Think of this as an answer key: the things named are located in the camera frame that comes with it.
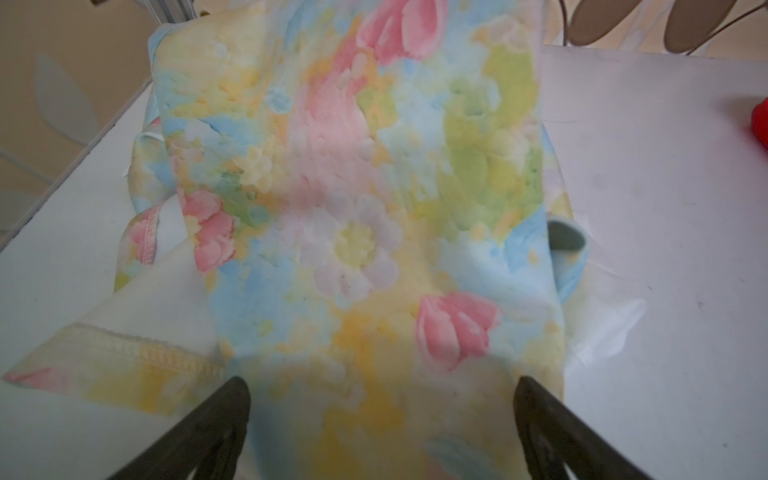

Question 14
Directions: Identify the red cloth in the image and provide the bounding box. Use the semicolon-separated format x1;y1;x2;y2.
750;98;768;149

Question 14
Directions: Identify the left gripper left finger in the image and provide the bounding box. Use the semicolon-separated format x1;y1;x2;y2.
111;377;251;480

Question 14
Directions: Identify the pastel floral cloth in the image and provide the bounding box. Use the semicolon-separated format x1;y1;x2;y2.
1;0;649;480

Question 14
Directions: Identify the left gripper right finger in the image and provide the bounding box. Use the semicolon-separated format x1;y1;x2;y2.
513;376;650;480

